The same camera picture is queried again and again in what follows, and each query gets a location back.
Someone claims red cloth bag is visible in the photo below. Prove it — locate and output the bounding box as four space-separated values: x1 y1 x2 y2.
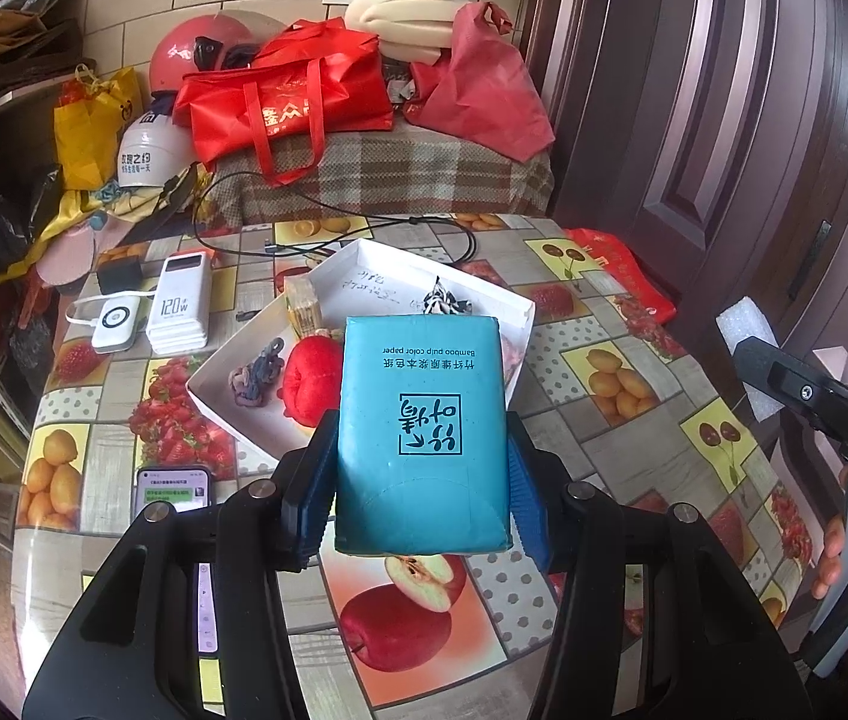
404 1 556 164

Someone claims black white scrunchie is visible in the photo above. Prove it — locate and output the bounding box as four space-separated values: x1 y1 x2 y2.
419 276 474 316

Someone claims black cable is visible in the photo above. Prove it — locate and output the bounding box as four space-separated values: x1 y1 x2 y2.
191 169 479 267

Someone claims white power bank with display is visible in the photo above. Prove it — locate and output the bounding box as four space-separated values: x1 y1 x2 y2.
145 253 213 355

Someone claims white cardboard box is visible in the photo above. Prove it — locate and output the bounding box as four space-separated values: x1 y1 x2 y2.
185 238 536 462

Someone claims dark grey braided hair tie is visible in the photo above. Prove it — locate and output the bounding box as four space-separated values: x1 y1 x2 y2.
247 341 288 391

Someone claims red printed bag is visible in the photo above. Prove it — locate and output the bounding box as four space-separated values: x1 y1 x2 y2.
562 227 676 325

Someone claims red helmet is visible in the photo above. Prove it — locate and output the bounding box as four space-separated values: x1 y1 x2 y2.
148 13 267 102

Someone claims smartphone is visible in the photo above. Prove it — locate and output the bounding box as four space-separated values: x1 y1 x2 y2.
134 465 218 657

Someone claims red tote bag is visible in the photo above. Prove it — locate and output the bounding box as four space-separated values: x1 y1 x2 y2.
172 19 395 187

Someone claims white power bank with ring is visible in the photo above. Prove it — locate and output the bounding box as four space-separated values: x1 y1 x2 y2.
64 294 151 352

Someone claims yellow cloth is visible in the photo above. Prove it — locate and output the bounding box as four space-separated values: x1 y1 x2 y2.
0 184 211 282

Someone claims pink hand fan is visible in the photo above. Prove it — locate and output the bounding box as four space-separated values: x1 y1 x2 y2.
37 229 106 293

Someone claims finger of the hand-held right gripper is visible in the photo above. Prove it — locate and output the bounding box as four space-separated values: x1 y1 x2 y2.
733 336 845 430

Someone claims cream foam roll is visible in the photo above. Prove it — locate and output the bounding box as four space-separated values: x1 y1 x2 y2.
344 0 470 65

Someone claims brown paper bag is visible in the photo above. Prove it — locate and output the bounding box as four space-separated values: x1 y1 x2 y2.
0 0 87 95

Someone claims brown door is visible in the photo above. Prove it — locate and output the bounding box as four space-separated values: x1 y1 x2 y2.
536 0 848 391

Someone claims black charger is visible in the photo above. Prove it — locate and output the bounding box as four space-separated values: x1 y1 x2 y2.
95 259 143 293

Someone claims plaid cloth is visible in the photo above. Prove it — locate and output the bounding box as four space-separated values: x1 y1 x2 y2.
202 124 554 226

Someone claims teal tissue pack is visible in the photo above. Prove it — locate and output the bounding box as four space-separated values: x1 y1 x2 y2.
334 315 513 556

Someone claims fruit print tablecloth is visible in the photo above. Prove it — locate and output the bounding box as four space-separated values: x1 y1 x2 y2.
14 214 819 720

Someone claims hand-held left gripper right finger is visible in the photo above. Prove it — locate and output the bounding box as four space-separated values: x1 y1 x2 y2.
505 411 815 720

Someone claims white helmet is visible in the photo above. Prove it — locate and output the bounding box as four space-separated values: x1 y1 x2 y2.
116 111 196 196

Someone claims yellow bag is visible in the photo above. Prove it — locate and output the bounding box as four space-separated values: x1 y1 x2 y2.
53 66 143 192

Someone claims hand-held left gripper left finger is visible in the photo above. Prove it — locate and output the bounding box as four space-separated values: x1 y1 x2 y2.
22 409 341 720

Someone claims white foam piece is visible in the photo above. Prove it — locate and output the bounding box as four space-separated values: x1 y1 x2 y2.
716 296 789 421

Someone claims red plush apple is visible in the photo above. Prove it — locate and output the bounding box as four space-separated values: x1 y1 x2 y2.
283 336 346 427

